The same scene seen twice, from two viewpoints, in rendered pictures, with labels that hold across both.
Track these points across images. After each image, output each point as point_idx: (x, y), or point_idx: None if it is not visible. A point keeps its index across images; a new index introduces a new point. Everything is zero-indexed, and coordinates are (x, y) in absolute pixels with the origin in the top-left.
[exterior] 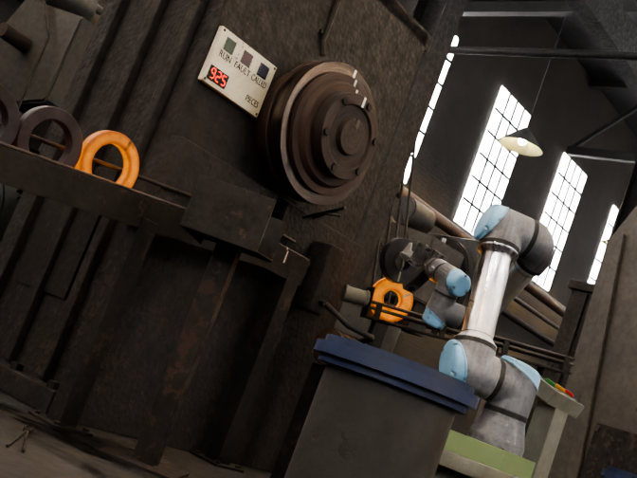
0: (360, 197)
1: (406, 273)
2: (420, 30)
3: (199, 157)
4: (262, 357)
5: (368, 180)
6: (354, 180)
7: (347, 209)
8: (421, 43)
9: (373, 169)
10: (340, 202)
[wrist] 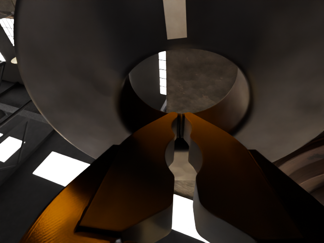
0: (183, 78)
1: (111, 46)
2: (180, 195)
3: None
4: None
5: (180, 100)
6: (311, 154)
7: (205, 57)
8: (174, 190)
9: (179, 112)
10: (226, 63)
